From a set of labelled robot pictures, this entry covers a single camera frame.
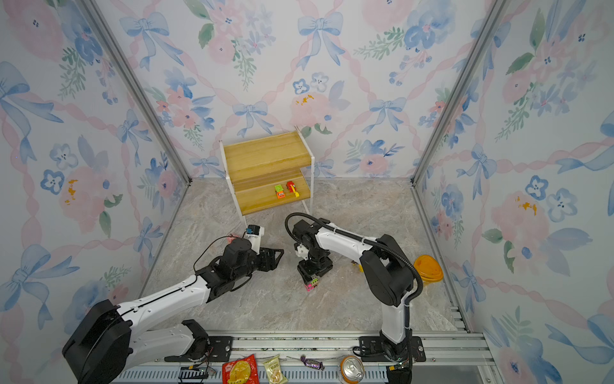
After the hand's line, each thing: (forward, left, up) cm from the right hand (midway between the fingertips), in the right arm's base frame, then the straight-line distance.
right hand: (313, 276), depth 86 cm
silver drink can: (-28, -10, +8) cm, 31 cm away
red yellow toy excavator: (+29, +8, +16) cm, 34 cm away
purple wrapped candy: (-26, 0, -2) cm, 26 cm away
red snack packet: (-28, +20, -2) cm, 35 cm away
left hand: (+5, +12, +10) cm, 16 cm away
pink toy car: (-3, +1, -1) cm, 4 cm away
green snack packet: (-29, +11, -1) cm, 31 cm away
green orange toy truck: (+27, +13, +15) cm, 34 cm away
